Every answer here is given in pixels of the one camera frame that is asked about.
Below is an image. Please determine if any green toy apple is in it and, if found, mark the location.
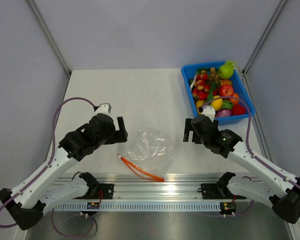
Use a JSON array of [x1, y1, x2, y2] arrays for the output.
[[218, 60, 238, 80]]

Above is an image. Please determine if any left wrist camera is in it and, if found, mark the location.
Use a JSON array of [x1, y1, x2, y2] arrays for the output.
[[93, 102, 112, 116]]

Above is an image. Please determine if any brown longan toy bunch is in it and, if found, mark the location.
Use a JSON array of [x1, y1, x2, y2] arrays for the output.
[[208, 67, 220, 85]]

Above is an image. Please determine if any aluminium frame post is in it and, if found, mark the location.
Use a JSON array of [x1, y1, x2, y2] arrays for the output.
[[242, 0, 289, 76], [24, 0, 72, 78]]

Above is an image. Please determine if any green toy cabbage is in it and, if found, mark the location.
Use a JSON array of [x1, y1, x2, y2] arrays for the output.
[[221, 99, 234, 110]]

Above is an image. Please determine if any red toy apple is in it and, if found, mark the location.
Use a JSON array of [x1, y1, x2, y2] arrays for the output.
[[219, 84, 235, 97]]

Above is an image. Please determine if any clear zip top bag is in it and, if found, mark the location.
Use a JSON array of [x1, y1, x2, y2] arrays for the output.
[[117, 126, 179, 182]]

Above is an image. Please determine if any blue plastic bin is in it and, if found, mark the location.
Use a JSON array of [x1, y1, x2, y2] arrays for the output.
[[181, 61, 256, 125]]

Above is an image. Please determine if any purple toy onion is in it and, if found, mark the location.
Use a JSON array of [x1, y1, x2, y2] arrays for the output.
[[215, 108, 232, 118]]

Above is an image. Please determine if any orange toy orange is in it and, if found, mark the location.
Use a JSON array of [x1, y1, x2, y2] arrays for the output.
[[229, 93, 240, 106]]

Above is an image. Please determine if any yellow toy pineapple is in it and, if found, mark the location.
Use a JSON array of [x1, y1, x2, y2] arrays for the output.
[[220, 79, 233, 86]]

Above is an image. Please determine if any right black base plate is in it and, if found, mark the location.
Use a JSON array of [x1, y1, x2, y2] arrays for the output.
[[197, 183, 222, 200]]

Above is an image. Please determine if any left aluminium frame post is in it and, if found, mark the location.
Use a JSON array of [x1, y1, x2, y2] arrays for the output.
[[24, 0, 72, 78]]

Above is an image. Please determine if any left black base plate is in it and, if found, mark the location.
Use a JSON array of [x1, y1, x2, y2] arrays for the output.
[[97, 183, 115, 200]]

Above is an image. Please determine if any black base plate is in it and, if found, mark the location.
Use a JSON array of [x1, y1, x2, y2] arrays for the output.
[[197, 183, 222, 200], [97, 183, 115, 200]]

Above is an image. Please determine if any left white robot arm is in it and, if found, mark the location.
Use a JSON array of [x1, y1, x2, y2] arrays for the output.
[[0, 113, 128, 231]]

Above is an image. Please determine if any yellow toy lemon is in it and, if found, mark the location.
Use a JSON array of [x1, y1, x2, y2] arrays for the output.
[[210, 95, 223, 112]]

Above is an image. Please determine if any white slotted cable duct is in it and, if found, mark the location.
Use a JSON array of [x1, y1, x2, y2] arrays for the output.
[[54, 201, 221, 212]]

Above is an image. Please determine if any aluminium mounting rail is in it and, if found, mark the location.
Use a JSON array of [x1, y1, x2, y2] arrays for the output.
[[49, 172, 263, 201]]

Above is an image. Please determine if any yellow toy mango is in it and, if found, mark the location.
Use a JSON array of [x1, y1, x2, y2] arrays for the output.
[[195, 100, 205, 111]]

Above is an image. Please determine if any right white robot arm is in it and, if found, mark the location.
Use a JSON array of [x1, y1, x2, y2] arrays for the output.
[[183, 115, 300, 224]]

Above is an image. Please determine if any right aluminium frame post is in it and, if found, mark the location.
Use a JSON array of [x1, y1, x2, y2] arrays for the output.
[[242, 0, 289, 76]]

